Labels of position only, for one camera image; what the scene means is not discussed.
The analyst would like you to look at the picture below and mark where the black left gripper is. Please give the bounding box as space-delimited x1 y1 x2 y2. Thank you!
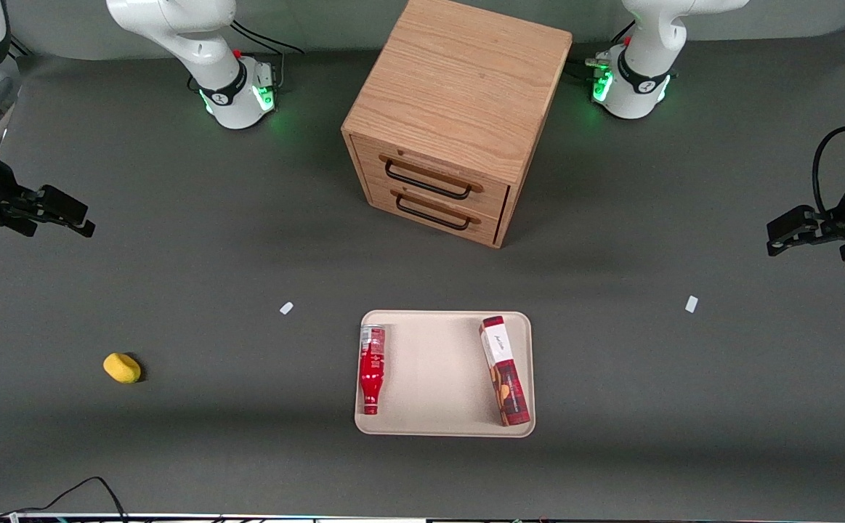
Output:
767 174 845 258

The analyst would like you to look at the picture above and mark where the beige plastic tray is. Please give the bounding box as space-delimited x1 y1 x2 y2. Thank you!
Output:
355 310 536 438

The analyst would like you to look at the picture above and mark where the wooden drawer cabinet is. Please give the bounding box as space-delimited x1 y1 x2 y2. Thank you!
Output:
341 0 574 249

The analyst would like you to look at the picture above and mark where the yellow lemon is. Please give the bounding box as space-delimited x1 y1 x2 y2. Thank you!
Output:
103 353 142 384

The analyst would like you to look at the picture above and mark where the wooden drawer front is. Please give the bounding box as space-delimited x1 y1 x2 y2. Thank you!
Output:
353 136 512 219
365 178 504 246

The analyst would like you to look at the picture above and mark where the black metal drawer handle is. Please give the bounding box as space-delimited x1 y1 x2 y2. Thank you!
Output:
384 160 474 200
395 192 472 232

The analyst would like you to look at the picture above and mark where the black left base cable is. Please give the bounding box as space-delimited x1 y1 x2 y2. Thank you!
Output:
566 22 637 82

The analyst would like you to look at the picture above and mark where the black right base cable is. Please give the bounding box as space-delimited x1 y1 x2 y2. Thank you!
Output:
232 18 305 56

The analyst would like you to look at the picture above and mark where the red white cookie box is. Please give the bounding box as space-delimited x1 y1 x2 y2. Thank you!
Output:
479 315 532 427

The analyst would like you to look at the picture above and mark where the red ketchup bottle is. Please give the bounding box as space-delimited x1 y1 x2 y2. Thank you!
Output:
358 326 387 415

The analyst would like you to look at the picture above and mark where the black cable on table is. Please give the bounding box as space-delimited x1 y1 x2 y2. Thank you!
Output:
0 476 129 523

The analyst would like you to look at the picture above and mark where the black base cable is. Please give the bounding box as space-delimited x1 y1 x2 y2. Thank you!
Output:
566 22 637 82
232 18 305 56

